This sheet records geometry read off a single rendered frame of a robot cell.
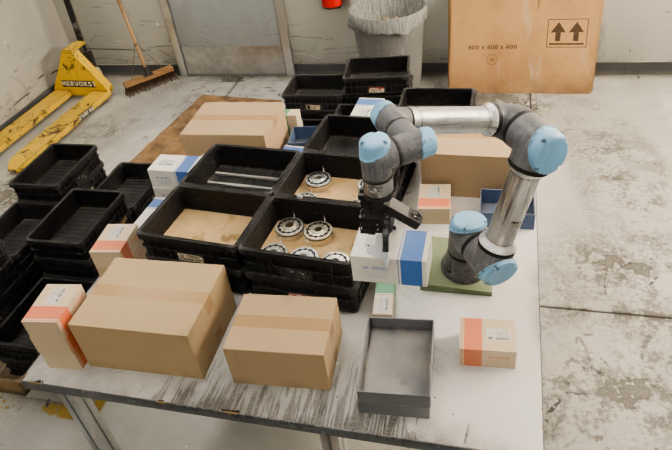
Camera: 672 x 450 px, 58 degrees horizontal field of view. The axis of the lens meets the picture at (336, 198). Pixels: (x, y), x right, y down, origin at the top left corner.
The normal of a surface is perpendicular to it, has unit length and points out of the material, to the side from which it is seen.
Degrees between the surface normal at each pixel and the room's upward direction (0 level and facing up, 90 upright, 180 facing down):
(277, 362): 90
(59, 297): 0
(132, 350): 90
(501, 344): 0
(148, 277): 0
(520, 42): 77
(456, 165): 90
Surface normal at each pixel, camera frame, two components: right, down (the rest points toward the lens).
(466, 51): -0.25, 0.39
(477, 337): -0.11, -0.80
